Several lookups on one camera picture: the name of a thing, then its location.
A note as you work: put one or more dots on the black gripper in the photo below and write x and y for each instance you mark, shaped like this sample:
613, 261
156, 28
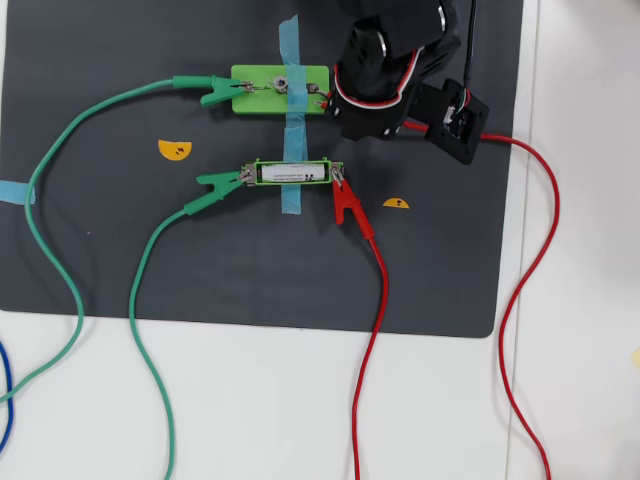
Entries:
361, 121

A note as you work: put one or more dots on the red alligator clip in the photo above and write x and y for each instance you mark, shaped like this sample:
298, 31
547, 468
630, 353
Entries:
345, 202
325, 105

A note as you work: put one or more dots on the white AA battery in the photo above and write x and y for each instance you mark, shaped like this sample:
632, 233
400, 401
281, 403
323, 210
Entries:
290, 173

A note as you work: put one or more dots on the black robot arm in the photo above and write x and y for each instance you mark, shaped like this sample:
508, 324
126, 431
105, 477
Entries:
400, 7

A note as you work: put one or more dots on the green battery holder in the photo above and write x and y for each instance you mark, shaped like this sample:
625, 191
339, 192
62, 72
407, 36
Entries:
258, 174

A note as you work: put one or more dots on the green bulb holder block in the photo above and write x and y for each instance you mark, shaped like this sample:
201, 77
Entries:
245, 105

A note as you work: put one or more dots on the green alligator clip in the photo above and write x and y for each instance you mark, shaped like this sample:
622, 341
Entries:
220, 187
220, 90

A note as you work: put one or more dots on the silver screw terminal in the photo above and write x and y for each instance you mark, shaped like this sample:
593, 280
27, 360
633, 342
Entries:
312, 88

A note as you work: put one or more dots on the orange half-circle sticker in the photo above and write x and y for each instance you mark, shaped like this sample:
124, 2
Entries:
172, 150
395, 204

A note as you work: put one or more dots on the small clear light bulb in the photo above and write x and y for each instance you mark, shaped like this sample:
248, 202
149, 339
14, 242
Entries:
280, 84

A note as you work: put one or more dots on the dark grey work mat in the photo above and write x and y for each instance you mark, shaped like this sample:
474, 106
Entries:
250, 275

